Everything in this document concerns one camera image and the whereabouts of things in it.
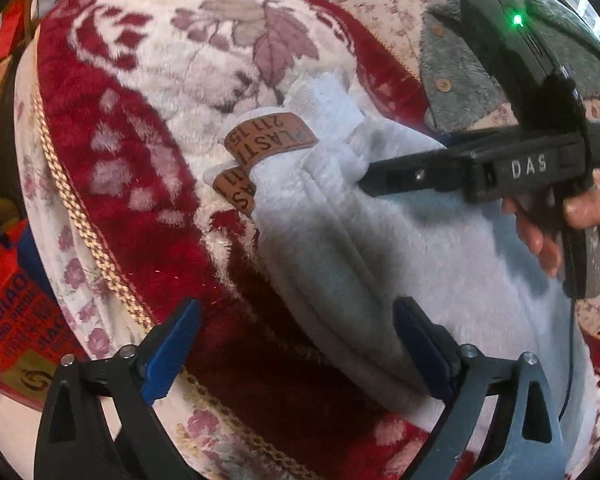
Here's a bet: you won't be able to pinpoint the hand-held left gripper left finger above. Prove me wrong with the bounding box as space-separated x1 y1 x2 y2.
34 299 203 480

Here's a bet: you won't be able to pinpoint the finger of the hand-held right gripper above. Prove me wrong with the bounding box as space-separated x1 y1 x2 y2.
359 144 482 199

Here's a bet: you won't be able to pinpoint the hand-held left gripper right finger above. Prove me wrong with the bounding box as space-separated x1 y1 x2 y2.
394 297 567 480

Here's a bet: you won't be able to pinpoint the white fleece pants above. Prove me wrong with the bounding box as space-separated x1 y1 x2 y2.
202 72 595 473

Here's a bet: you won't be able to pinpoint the person's right hand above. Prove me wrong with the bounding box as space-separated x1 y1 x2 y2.
501 170 600 277

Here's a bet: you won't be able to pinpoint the grey fleece buttoned garment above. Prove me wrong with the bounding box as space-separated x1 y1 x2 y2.
419 0 600 135

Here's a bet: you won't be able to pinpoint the red white floral plush blanket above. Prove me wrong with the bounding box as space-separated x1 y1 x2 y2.
15 0 441 480

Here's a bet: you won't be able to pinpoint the red printed box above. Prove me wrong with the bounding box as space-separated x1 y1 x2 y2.
0 220 83 407

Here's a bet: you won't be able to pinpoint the colourful patterned cloth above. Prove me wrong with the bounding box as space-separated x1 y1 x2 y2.
0 0 43 161

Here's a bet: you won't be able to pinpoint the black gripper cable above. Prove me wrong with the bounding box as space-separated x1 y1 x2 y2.
549 72 597 423

